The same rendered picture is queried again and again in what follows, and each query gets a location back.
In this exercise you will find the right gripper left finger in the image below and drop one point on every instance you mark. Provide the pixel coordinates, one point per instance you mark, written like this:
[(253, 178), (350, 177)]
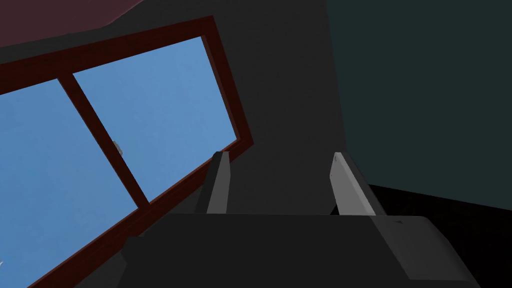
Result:
[(218, 188)]

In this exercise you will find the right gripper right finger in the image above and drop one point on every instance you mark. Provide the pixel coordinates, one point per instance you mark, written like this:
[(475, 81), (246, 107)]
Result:
[(352, 192)]

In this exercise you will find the dark red framed window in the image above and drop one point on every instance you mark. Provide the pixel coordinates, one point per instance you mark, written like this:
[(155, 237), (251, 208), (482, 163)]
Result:
[(160, 108)]

